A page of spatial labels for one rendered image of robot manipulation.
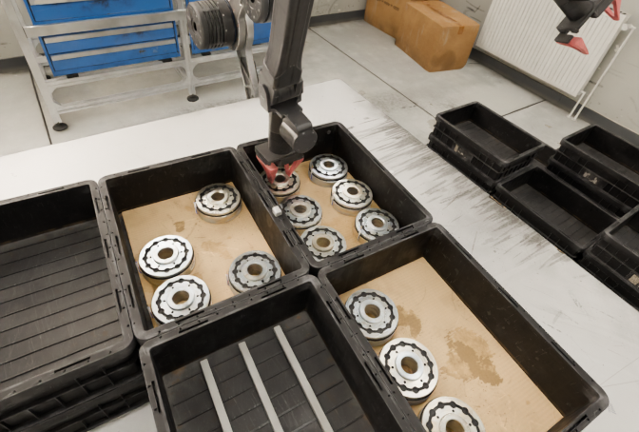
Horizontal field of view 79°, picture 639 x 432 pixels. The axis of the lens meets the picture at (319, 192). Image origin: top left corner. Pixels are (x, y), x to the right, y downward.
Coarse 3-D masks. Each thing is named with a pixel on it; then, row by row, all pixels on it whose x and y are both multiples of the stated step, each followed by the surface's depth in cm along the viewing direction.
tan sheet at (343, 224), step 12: (300, 168) 105; (300, 180) 101; (300, 192) 98; (312, 192) 99; (324, 192) 99; (324, 204) 96; (372, 204) 98; (324, 216) 93; (336, 216) 93; (348, 216) 94; (336, 228) 91; (348, 228) 91; (348, 240) 88
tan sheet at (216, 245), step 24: (192, 192) 94; (144, 216) 87; (168, 216) 88; (192, 216) 89; (240, 216) 90; (144, 240) 83; (192, 240) 84; (216, 240) 85; (240, 240) 85; (264, 240) 86; (216, 264) 80; (144, 288) 75; (216, 288) 76
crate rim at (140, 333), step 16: (176, 160) 87; (192, 160) 88; (240, 160) 89; (112, 176) 81; (256, 192) 82; (112, 208) 75; (272, 208) 79; (112, 224) 73; (112, 240) 70; (288, 240) 76; (128, 272) 66; (304, 272) 69; (128, 288) 65; (256, 288) 66; (128, 304) 61; (224, 304) 63; (176, 320) 60; (192, 320) 61; (144, 336) 58
